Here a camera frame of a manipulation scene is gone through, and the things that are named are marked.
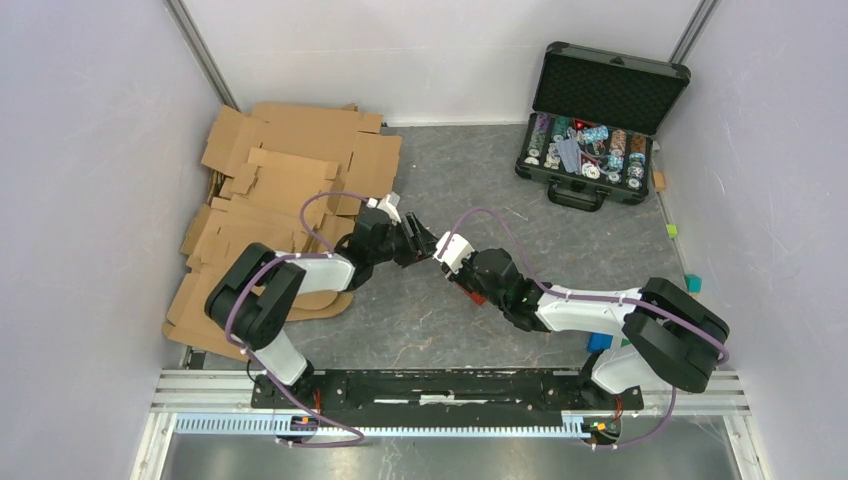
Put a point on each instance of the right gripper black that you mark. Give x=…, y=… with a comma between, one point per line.
x=459, y=277

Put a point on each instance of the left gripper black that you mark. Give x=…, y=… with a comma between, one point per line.
x=423, y=244

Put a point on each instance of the red paper box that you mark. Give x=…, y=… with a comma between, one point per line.
x=477, y=298

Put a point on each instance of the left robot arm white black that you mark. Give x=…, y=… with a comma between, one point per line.
x=254, y=297

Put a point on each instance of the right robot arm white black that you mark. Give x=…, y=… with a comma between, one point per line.
x=673, y=340

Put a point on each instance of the blue toy block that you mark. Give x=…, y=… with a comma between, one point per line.
x=598, y=342

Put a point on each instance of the stack of flat brown cardboard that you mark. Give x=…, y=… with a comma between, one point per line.
x=280, y=175

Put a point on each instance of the black poker chip case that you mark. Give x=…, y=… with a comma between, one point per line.
x=595, y=113

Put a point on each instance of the small brown wooden block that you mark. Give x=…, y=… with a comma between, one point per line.
x=659, y=181

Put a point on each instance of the teal cube block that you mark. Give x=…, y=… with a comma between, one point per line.
x=693, y=283

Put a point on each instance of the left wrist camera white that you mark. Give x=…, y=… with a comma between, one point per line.
x=388, y=204

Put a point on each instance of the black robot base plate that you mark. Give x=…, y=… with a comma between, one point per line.
x=523, y=397

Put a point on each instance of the aluminium frame rail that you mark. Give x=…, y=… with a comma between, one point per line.
x=227, y=402

